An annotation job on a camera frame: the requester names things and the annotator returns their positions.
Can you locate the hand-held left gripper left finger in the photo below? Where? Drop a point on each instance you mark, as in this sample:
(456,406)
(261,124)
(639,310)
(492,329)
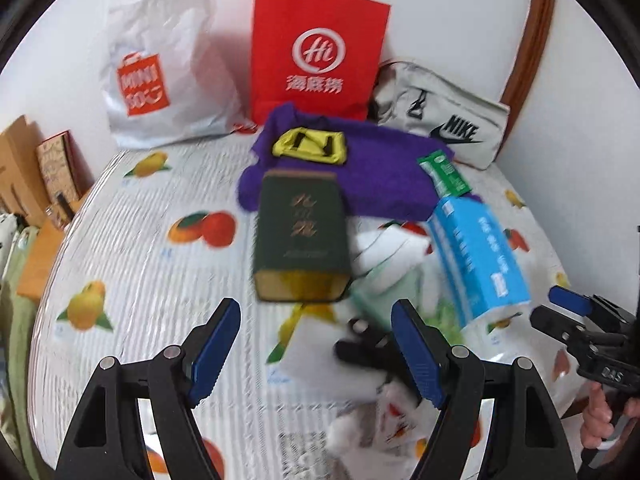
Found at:
(215,350)

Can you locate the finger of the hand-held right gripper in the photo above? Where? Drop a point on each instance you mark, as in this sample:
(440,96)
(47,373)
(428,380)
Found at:
(552,322)
(570,300)

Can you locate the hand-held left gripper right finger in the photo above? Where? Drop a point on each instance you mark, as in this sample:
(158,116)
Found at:
(417,355)

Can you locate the person's right hand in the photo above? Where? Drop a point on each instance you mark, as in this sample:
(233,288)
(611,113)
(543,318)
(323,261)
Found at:
(597,415)

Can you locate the small black clip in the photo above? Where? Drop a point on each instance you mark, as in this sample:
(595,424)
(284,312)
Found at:
(360,347)

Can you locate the mint green sock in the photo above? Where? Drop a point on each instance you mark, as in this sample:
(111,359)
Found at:
(380,295)

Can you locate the small crumpled white cloth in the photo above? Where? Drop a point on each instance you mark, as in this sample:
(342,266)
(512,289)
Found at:
(360,425)

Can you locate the blue tissue pack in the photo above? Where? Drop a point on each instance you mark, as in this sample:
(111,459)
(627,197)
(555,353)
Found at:
(480,250)

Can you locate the dark green box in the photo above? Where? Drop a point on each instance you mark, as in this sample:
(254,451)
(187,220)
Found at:
(300,210)

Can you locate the green wet wipes packet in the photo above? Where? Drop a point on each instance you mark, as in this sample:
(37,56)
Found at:
(445,172)

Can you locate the purple towel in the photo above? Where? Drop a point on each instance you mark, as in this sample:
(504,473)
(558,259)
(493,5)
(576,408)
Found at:
(380,170)

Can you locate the orange brown board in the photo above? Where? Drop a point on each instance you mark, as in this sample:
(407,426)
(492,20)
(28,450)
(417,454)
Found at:
(45,250)

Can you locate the light green cloth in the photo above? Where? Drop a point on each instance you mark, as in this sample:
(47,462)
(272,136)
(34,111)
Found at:
(17,320)

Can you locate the grey waist bag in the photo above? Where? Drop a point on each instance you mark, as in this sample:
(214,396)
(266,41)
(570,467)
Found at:
(450,102)

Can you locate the brown printed box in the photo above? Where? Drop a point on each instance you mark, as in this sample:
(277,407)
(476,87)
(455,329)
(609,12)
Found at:
(57,170)

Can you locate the light wooden furniture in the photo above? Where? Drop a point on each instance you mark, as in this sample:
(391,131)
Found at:
(20,160)

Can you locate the white plastic shopping bag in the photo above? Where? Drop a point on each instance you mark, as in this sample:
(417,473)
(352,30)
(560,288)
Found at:
(165,35)

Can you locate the red paper bag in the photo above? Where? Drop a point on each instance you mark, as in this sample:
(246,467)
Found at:
(320,20)

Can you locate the brown wooden door frame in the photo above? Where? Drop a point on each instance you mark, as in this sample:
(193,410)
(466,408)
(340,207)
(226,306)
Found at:
(535,35)

